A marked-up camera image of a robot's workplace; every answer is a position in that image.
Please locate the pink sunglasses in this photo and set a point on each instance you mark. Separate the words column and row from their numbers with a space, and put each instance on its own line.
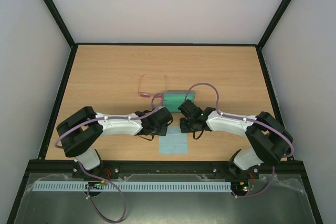
column 149, row 85

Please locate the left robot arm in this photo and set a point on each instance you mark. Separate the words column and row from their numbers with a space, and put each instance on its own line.
column 78, row 133

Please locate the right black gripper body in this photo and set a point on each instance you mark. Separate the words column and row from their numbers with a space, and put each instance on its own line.
column 185, row 126

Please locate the light blue cleaning cloth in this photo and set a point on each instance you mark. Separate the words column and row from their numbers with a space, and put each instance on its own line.
column 174, row 142

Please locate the grey glasses case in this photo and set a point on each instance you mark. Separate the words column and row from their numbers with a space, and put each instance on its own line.
column 173, row 99

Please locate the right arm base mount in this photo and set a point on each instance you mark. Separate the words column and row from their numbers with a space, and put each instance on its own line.
column 229, row 171

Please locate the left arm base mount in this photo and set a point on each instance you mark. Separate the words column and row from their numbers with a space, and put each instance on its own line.
column 106, row 170

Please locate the black aluminium frame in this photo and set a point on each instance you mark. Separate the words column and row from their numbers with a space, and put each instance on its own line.
column 41, row 165

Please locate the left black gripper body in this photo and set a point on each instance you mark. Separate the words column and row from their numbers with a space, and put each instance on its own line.
column 160, row 131

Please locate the white slotted cable duct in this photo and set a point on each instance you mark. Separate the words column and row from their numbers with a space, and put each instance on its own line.
column 73, row 186

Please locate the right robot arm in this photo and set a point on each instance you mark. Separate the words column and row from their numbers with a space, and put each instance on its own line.
column 269, row 140

